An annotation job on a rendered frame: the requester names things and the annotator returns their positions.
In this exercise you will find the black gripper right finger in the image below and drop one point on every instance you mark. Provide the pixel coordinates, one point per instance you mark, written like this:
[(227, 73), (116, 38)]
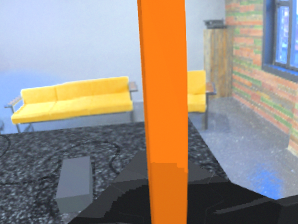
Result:
[(213, 200)]

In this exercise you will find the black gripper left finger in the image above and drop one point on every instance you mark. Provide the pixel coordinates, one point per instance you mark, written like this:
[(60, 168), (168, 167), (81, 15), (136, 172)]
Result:
[(125, 201)]

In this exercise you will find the orange handle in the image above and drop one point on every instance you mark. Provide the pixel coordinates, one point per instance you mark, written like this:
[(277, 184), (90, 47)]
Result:
[(162, 29)]

